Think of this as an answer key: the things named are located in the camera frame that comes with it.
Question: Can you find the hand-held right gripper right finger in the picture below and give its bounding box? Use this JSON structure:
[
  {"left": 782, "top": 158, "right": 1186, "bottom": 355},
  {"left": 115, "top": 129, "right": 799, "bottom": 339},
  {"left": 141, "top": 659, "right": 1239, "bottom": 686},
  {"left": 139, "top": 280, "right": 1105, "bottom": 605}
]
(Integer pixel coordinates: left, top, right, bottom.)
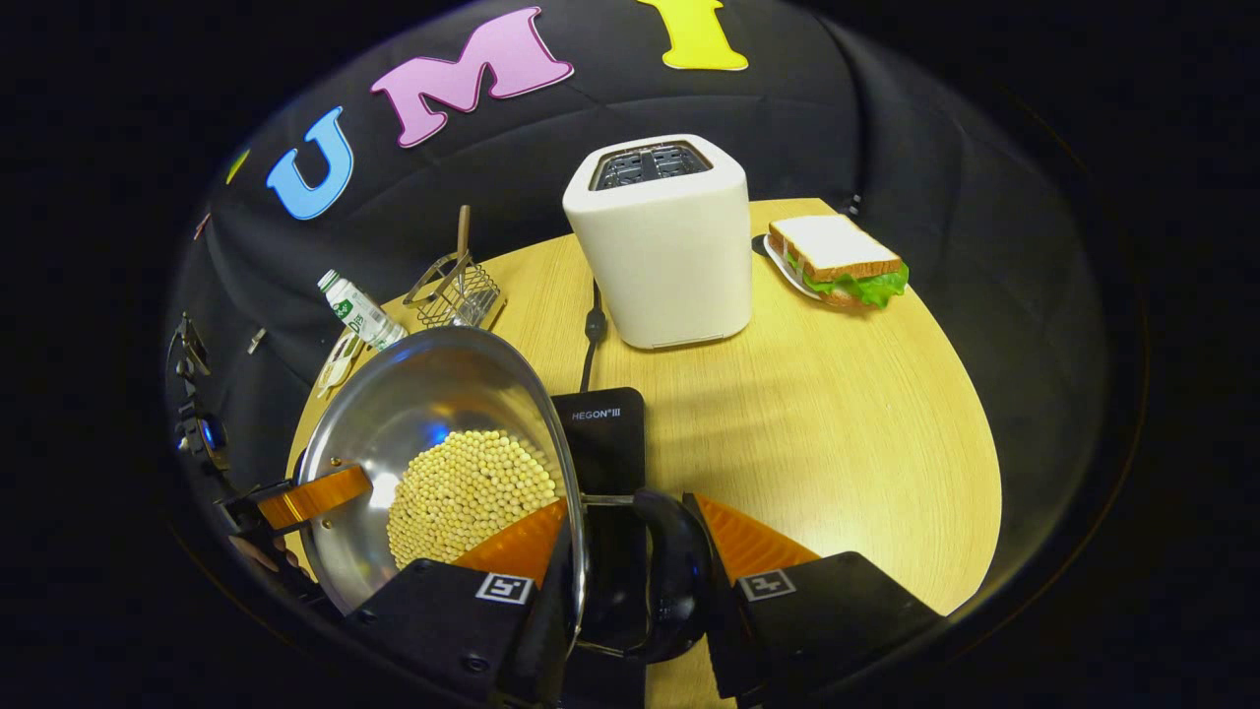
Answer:
[{"left": 682, "top": 492, "right": 946, "bottom": 706}]

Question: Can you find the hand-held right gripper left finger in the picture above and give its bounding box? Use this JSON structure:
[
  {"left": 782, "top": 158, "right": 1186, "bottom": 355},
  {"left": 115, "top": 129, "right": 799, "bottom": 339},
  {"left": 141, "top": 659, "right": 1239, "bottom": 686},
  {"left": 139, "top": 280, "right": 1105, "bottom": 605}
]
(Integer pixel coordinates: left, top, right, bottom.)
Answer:
[{"left": 345, "top": 497, "right": 582, "bottom": 709}]

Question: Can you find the stainless steel pot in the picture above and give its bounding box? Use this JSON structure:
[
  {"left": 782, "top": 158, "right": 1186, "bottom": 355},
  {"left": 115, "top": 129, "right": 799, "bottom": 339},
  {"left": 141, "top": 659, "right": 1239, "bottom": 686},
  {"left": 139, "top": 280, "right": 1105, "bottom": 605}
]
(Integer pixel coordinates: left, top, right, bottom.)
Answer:
[{"left": 291, "top": 326, "right": 715, "bottom": 663}]

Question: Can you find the black induction cooktop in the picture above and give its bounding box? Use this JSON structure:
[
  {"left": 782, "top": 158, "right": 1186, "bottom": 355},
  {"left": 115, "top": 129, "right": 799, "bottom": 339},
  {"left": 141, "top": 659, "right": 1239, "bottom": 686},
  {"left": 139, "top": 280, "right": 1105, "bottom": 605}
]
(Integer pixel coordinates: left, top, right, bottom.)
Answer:
[{"left": 549, "top": 387, "right": 651, "bottom": 709}]

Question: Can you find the pile of soybeans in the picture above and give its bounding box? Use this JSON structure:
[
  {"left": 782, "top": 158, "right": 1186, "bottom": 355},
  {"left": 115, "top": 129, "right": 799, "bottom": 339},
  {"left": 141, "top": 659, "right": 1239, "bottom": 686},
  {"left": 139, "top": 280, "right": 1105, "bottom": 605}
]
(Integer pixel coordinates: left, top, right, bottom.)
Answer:
[{"left": 386, "top": 429, "right": 560, "bottom": 570}]

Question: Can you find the white divided bean dish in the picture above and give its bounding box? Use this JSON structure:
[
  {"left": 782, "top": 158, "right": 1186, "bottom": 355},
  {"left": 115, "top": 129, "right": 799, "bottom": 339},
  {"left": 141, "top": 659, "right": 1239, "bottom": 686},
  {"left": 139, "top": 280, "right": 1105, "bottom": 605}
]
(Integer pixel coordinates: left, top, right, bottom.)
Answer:
[{"left": 315, "top": 330, "right": 367, "bottom": 400}]

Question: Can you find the white drink bottle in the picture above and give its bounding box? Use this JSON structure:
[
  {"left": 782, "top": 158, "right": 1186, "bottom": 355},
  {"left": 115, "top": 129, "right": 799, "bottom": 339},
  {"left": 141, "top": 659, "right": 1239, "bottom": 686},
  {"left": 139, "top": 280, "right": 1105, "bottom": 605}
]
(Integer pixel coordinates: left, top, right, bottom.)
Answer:
[{"left": 317, "top": 269, "right": 408, "bottom": 353}]

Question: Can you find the white plate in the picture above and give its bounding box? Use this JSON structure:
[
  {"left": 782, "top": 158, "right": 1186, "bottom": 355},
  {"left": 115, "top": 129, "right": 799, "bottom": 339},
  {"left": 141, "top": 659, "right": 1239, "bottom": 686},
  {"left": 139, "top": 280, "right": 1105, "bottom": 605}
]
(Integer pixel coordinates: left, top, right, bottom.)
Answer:
[{"left": 751, "top": 233, "right": 828, "bottom": 301}]

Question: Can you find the white toaster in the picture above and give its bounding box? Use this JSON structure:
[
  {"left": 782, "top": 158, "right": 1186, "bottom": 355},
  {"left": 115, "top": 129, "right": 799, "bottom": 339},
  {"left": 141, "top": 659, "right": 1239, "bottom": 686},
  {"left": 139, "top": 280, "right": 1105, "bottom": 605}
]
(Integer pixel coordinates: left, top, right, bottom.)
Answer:
[{"left": 562, "top": 134, "right": 754, "bottom": 351}]

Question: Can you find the black backdrop cloth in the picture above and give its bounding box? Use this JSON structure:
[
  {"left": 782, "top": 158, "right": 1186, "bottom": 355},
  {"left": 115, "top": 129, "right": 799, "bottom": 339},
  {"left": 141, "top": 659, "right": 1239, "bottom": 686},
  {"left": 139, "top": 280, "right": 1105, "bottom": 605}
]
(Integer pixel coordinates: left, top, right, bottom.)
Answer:
[{"left": 162, "top": 0, "right": 1118, "bottom": 612}]

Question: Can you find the metal wire holder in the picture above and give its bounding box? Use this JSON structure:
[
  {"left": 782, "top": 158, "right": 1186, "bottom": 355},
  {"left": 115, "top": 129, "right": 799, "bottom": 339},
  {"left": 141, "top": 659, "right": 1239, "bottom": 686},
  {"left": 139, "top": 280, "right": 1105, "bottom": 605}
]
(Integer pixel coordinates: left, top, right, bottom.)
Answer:
[{"left": 403, "top": 251, "right": 508, "bottom": 331}]

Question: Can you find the black toaster cable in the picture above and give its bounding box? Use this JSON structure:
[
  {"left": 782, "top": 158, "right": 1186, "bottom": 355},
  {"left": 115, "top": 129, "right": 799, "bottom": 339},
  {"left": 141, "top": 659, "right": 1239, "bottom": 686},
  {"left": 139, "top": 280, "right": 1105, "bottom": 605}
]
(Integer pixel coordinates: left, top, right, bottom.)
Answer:
[{"left": 579, "top": 279, "right": 607, "bottom": 393}]

